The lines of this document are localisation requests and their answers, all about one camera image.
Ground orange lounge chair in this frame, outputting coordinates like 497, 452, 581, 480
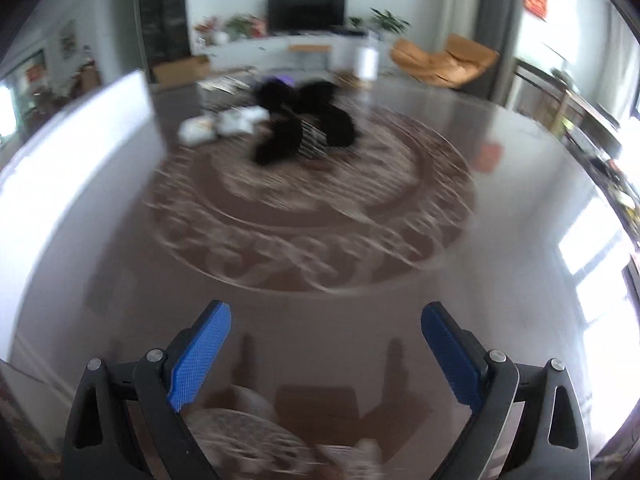
390, 34, 501, 90

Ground white TV cabinet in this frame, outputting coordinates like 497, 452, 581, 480
202, 32, 396, 73

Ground clear striped plastic bag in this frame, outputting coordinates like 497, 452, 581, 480
299, 117, 328, 157

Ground dark glass bookcase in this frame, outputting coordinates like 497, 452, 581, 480
136, 0, 192, 63

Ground white board panel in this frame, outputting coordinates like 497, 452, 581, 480
0, 70, 168, 361

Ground black television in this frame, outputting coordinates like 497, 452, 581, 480
266, 0, 347, 35

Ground patterned foil packet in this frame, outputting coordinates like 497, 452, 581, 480
199, 76, 247, 95

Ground large plant in white pot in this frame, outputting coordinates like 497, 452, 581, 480
370, 7, 411, 36

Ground clear jar with black lid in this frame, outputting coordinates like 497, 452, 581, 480
356, 44, 379, 82

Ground black cloth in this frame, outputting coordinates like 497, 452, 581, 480
295, 80, 362, 149
251, 80, 302, 117
249, 110, 307, 167

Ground cardboard box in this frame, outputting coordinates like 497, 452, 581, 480
151, 56, 212, 85

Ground white standing air conditioner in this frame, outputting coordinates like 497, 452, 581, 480
440, 0, 485, 53

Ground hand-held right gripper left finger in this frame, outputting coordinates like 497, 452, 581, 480
62, 300, 233, 480

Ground red flowers in white vase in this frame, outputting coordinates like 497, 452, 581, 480
194, 16, 223, 45

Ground bushy green potted plant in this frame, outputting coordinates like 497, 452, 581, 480
225, 14, 257, 40

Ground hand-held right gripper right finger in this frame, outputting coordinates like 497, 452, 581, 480
421, 301, 591, 480

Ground white rolled cloth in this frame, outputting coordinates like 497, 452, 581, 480
217, 107, 267, 136

